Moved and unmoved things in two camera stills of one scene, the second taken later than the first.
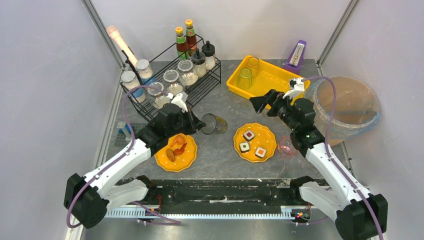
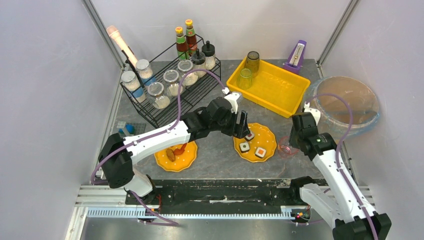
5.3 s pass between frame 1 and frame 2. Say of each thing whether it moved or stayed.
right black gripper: moved
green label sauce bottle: stayed
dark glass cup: moved
